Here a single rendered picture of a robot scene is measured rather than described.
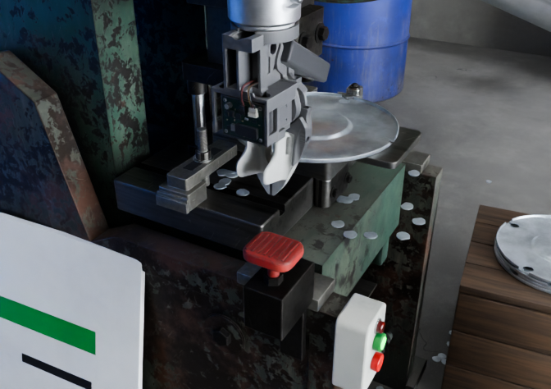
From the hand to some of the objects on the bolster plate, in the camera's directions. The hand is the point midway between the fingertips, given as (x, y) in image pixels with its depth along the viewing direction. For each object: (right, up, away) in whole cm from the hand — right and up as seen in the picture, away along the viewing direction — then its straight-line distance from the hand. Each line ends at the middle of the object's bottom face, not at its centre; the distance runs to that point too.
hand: (275, 182), depth 75 cm
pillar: (-14, +7, +37) cm, 40 cm away
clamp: (-12, -1, +29) cm, 32 cm away
